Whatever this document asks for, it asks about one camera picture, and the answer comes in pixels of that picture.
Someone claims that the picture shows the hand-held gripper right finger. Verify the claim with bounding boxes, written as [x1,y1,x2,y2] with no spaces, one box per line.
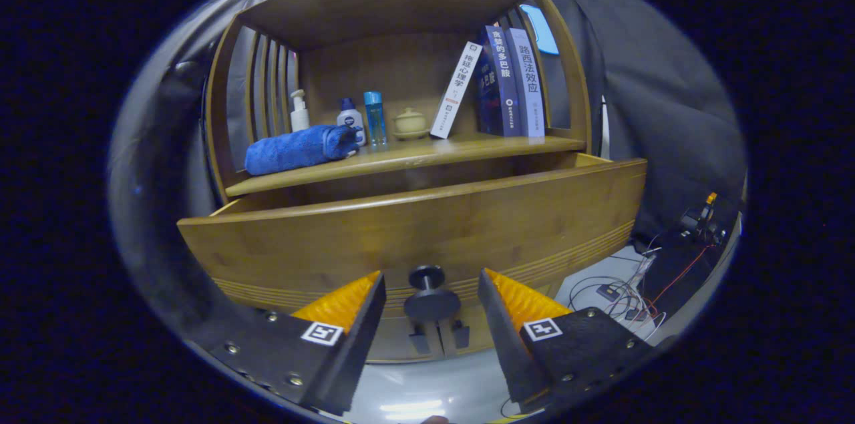
[477,268,659,411]

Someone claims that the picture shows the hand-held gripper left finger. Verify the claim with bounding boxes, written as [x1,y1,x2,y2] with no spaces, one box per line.
[187,269,388,416]

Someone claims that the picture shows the black drawer knob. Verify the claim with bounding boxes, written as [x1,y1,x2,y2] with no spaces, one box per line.
[403,265,462,323]

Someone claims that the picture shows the wooden cabinet door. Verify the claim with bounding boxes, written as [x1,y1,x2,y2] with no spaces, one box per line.
[366,321,442,363]
[438,317,498,355]

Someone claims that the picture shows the wooden countertop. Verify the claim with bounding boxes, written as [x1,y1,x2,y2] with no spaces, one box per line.
[225,132,588,198]

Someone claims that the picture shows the wooden cabinet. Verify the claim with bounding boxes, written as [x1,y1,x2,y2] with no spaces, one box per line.
[177,0,649,365]

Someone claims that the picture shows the blue folded towel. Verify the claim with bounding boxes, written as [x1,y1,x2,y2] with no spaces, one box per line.
[244,124,361,176]

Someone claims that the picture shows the white bottle with blue cap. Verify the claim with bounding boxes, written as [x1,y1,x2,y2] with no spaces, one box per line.
[336,97,367,146]

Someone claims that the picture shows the beige lidded teacup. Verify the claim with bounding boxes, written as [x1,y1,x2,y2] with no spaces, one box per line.
[392,108,430,141]

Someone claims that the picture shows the clear blue bottle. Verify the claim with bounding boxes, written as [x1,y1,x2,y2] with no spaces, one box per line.
[363,91,388,148]

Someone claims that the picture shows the black device with orange part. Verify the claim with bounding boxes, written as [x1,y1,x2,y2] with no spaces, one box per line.
[678,192,727,246]

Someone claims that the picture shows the white pump bottle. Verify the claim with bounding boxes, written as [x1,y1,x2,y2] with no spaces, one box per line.
[290,89,311,133]

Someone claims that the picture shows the dark blue book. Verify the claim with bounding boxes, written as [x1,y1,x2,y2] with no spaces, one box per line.
[476,25,523,138]

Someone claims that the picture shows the white book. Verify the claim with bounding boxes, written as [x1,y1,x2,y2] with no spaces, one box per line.
[430,41,484,140]

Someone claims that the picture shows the light purple book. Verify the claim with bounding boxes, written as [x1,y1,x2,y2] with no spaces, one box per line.
[504,27,546,138]

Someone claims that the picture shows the bundle of floor cables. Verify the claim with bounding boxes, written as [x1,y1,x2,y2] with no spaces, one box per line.
[568,237,709,345]

